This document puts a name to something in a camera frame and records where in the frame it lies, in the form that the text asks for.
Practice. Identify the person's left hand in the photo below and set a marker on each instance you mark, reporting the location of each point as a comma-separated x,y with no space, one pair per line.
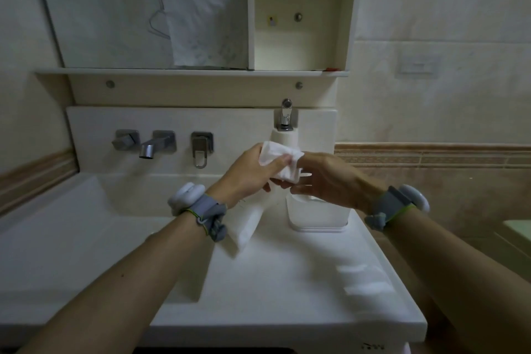
242,175

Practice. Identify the person's right hand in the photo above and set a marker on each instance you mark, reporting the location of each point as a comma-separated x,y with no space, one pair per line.
336,181

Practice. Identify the person's right fingers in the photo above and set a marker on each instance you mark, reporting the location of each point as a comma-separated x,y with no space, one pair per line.
296,188

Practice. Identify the person's left fingers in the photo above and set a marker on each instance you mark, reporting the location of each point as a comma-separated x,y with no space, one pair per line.
278,166

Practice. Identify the person's left forearm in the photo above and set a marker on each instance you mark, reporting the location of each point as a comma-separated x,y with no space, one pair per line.
124,283

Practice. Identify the person's right forearm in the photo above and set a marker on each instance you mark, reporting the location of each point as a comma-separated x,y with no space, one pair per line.
464,279

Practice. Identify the white soap dispenser chrome pump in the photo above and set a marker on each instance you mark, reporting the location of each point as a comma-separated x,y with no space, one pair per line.
285,136

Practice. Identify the translucent white container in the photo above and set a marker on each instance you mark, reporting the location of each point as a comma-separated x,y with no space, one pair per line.
317,212

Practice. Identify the white vanity sink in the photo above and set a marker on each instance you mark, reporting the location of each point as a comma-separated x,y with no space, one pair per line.
290,275

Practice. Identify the grey white left wrist tracker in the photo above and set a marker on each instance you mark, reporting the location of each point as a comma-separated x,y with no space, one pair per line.
203,208

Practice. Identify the grey white wrist tracker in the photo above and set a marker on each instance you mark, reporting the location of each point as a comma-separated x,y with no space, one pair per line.
203,208
394,202

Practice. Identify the grey white right wrist tracker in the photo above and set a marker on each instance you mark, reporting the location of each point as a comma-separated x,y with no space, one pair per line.
394,202

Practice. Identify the white ledge shelf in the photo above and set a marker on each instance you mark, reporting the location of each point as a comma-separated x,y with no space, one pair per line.
186,88

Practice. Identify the chrome faucet spout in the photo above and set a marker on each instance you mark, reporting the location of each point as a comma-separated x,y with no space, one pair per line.
153,144

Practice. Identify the white open cabinet box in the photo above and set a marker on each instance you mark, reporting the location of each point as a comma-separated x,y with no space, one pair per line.
303,5

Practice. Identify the pale green fixture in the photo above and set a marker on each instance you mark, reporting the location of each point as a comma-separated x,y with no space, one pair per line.
518,235

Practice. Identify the wall mirror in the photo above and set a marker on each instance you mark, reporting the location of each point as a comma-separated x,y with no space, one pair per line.
103,13

